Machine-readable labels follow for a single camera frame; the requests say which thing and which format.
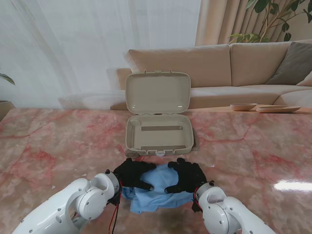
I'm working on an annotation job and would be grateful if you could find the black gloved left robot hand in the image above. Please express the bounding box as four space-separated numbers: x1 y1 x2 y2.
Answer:
113 158 156 191

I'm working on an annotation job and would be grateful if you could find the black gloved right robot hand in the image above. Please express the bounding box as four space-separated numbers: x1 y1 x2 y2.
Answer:
164 157 208 195

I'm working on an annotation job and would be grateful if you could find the light blue button shirt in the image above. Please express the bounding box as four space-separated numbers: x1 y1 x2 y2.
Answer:
121 163 195 215

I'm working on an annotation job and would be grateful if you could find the beige hard-shell suitcase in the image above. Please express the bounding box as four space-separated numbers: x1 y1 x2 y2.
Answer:
124 69 199 158

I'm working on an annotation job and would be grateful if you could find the round wooden bowl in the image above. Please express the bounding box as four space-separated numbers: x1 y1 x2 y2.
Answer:
230 102 258 112

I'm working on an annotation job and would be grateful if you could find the flat wooden tray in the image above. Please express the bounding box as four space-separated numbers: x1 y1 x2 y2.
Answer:
255 105 302 114

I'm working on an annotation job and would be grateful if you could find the beige sectional sofa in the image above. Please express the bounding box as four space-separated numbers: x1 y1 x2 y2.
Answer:
59 40 312 112

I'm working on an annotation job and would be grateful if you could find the white sheer curtain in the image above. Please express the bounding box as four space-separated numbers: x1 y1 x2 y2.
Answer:
0 0 203 109

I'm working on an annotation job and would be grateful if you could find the beige plant pot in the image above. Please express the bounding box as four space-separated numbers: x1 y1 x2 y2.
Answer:
0 99 16 122

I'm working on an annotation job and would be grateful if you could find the cream sofa cushion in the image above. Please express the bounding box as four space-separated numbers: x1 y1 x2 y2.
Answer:
296 72 312 86

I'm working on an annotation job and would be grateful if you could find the grey sofa cushion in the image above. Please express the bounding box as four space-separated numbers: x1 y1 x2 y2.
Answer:
265 41 312 85

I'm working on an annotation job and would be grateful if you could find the single green plant leaf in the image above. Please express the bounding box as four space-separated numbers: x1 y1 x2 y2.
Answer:
0 72 16 85

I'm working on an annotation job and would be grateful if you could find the beige pleated curtain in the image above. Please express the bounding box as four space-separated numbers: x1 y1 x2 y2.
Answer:
195 0 312 47

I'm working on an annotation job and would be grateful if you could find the tall green leafy plant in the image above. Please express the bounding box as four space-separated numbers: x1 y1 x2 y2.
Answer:
229 0 312 44

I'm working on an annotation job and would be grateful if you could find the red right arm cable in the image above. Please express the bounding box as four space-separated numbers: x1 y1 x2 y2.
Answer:
194 186 204 212

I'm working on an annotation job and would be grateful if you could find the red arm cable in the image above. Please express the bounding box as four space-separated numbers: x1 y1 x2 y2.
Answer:
194 186 204 212
109 180 122 234

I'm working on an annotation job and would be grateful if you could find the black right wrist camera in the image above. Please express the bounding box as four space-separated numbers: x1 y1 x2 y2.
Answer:
191 195 203 213

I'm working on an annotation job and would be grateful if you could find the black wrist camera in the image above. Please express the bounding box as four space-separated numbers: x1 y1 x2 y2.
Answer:
191 195 203 213
108 192 122 207

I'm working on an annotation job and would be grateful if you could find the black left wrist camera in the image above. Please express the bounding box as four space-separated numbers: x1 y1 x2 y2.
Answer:
108 192 122 207

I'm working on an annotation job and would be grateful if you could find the red left arm cable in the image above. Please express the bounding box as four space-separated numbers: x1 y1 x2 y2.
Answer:
109 180 122 234

